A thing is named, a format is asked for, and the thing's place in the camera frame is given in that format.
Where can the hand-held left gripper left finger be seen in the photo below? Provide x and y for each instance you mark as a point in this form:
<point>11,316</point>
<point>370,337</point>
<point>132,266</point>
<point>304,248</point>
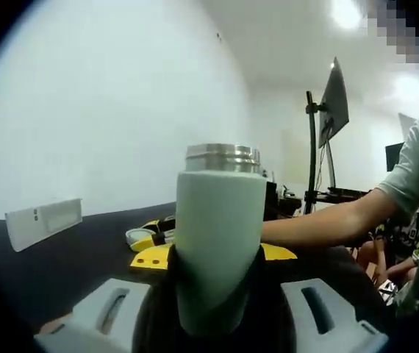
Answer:
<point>95,320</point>

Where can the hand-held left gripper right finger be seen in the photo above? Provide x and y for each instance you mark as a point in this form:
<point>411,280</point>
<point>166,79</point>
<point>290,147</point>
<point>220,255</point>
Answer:
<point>342,331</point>

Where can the white round cup lid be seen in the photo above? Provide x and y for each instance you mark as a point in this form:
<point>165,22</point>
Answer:
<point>139,235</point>

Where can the green cup body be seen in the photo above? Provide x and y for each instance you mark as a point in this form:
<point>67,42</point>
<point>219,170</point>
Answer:
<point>217,220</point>

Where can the white box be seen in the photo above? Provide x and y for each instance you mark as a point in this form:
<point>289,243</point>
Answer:
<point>33,228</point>

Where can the person's bare leg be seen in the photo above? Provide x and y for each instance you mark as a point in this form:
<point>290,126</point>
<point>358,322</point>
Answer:
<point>373,257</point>

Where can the person's patterned shorts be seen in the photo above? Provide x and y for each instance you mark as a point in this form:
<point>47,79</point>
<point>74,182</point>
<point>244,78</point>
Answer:
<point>404,231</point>

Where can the black side desk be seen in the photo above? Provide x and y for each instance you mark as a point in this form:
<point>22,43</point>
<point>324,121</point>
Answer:
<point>342,194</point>

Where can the black monitor stand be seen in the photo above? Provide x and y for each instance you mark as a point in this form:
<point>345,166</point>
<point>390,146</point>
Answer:
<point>310,154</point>

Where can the black computer monitor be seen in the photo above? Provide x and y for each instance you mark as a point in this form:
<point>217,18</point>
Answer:
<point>394,158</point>
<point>336,106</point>

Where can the round ceiling light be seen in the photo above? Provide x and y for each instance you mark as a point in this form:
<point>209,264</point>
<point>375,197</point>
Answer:
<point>345,11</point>

